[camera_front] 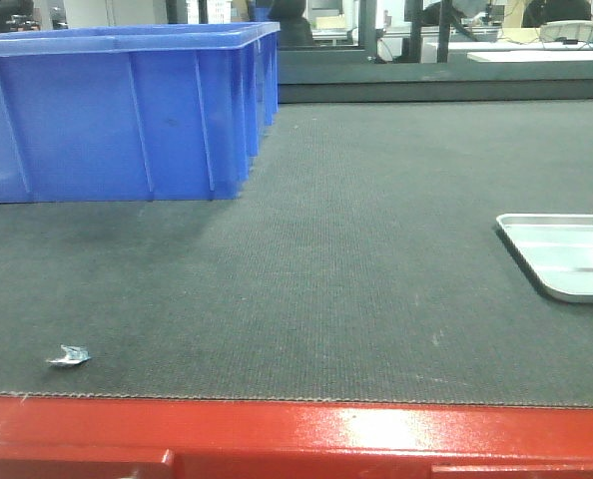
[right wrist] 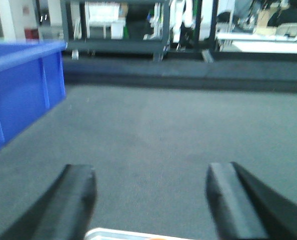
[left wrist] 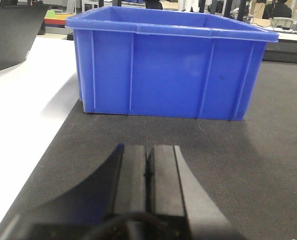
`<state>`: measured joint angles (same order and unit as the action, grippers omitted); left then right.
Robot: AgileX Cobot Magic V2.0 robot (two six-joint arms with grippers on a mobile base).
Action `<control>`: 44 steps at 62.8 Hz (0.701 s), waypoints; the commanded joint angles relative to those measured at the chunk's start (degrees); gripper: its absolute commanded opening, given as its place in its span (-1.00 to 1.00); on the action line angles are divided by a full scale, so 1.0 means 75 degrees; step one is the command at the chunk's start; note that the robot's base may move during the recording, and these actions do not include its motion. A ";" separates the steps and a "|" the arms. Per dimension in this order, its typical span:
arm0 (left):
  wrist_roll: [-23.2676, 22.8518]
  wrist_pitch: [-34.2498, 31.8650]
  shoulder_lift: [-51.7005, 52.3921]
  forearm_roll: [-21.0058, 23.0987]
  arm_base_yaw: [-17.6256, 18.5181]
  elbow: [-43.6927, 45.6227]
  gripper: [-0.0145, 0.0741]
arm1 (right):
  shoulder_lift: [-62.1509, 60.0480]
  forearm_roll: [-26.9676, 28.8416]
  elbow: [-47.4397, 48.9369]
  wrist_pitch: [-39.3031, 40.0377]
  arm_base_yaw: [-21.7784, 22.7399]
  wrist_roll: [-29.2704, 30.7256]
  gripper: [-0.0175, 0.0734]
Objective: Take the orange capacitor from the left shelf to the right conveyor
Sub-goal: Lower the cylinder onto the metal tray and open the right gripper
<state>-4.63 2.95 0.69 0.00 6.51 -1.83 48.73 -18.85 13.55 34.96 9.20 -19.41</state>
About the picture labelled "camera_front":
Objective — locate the large blue plastic crate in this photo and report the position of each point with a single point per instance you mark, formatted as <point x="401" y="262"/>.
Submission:
<point x="134" y="113"/>

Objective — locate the white background table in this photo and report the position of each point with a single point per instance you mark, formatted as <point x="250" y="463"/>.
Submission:
<point x="507" y="52"/>

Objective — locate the red conveyor frame edge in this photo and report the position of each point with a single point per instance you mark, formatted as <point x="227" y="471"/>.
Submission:
<point x="135" y="438"/>

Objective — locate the silver metal tray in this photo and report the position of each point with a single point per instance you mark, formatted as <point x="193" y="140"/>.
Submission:
<point x="557" y="249"/>

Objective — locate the dark conveyor belt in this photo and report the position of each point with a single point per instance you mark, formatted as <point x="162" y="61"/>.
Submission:
<point x="360" y="262"/>

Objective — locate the crumpled foil scrap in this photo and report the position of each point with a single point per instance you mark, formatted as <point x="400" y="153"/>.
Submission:
<point x="72" y="356"/>

